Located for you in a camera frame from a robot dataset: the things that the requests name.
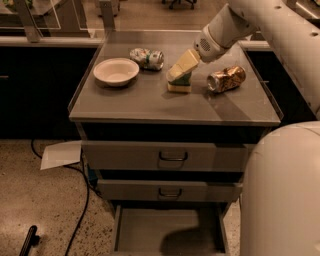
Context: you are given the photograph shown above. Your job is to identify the crushed gold can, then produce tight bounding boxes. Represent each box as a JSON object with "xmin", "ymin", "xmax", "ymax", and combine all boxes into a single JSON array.
[{"xmin": 207, "ymin": 66, "xmax": 246, "ymax": 94}]

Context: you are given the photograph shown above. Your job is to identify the crushed green white can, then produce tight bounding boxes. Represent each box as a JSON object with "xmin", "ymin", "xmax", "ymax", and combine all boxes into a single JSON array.
[{"xmin": 129, "ymin": 48, "xmax": 164, "ymax": 71}]

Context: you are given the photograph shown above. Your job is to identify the black cable left floor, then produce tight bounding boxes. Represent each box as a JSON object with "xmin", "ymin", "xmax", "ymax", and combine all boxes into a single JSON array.
[{"xmin": 30, "ymin": 139, "xmax": 103, "ymax": 256}]

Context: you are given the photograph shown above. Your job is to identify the grey middle drawer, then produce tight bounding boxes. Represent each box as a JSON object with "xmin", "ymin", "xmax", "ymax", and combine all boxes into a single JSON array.
[{"xmin": 98, "ymin": 179, "xmax": 242, "ymax": 202}]

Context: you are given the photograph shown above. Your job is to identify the grey open bottom drawer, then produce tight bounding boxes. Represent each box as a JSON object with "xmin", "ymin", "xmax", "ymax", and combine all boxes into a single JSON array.
[{"xmin": 111, "ymin": 206, "xmax": 230, "ymax": 256}]

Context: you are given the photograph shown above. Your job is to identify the black office chair base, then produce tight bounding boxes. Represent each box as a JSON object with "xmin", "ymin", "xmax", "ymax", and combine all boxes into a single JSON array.
[{"xmin": 161, "ymin": 0, "xmax": 198, "ymax": 10}]

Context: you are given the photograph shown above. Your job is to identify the white paper sheet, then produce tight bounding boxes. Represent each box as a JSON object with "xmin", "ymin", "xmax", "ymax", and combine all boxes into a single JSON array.
[{"xmin": 40, "ymin": 140, "xmax": 82, "ymax": 170}]

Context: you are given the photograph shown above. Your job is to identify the white bowl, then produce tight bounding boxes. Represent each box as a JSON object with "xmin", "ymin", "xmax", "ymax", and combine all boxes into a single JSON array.
[{"xmin": 93, "ymin": 58, "xmax": 140, "ymax": 87}]

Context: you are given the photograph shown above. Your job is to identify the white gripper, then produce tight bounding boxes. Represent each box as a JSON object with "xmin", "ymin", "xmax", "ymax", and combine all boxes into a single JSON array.
[{"xmin": 166, "ymin": 25, "xmax": 228, "ymax": 82}]

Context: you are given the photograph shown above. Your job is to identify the grey top drawer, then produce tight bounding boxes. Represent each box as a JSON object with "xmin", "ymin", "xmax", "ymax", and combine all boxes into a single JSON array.
[{"xmin": 82, "ymin": 141, "xmax": 249, "ymax": 172}]

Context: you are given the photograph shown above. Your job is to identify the black handle bottom left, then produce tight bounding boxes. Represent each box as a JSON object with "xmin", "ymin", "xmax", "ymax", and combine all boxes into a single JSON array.
[{"xmin": 19, "ymin": 225, "xmax": 40, "ymax": 256}]

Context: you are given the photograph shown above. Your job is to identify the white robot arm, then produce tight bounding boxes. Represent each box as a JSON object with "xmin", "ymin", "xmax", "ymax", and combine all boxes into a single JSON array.
[{"xmin": 167, "ymin": 0, "xmax": 320, "ymax": 256}]

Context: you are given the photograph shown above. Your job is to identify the green yellow sponge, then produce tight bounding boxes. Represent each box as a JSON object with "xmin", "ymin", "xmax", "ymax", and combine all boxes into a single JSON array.
[{"xmin": 167, "ymin": 73, "xmax": 191, "ymax": 93}]

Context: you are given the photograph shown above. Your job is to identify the grey drawer cabinet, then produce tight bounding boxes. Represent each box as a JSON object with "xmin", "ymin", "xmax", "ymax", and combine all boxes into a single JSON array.
[{"xmin": 67, "ymin": 29, "xmax": 284, "ymax": 256}]

